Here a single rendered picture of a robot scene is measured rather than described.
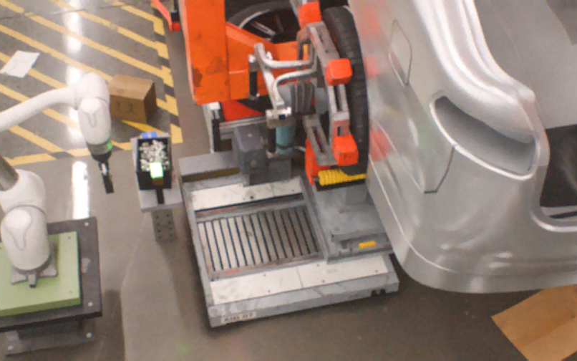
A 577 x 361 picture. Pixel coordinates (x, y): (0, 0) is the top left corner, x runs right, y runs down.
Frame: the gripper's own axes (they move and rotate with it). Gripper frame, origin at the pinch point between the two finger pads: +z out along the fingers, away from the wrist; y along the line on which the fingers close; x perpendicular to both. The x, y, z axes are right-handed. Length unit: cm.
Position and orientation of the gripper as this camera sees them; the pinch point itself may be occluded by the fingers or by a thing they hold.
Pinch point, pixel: (109, 185)
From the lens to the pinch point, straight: 316.9
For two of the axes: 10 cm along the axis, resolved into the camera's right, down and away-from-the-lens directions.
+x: 9.8, -1.6, 1.5
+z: 0.0, 6.8, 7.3
